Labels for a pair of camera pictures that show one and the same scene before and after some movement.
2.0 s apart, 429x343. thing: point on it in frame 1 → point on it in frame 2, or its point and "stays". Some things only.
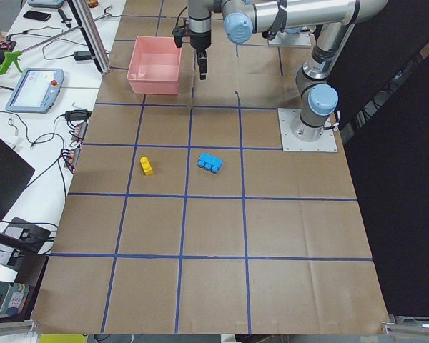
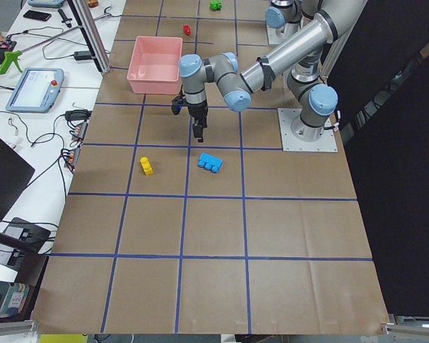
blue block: [209, 162] stays
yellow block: [146, 166] stays
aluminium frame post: [89, 28] stays
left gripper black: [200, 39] → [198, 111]
